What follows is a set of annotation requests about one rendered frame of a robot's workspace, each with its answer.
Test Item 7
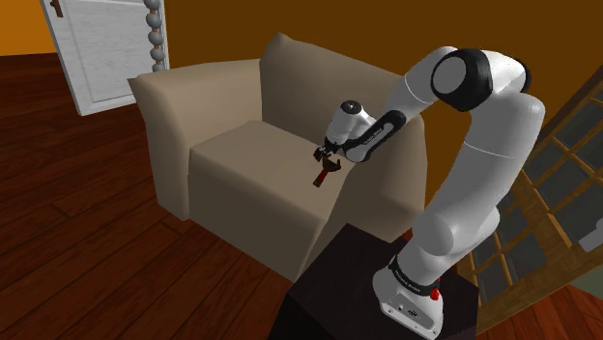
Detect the red and black hand tool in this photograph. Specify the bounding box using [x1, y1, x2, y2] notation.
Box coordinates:
[312, 159, 341, 188]

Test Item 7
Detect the beige armchair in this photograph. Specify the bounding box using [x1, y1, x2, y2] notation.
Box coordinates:
[127, 31, 429, 284]

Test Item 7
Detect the dark robot stand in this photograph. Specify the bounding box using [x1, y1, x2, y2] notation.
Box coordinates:
[267, 222, 481, 340]

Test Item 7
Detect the grey bead column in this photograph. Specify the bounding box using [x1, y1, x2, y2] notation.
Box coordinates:
[142, 0, 168, 73]

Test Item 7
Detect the white panel door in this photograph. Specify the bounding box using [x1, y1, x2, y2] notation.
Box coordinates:
[39, 0, 171, 118]

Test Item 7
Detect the wooden framed window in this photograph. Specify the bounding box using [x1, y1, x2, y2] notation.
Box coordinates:
[455, 65, 603, 331]

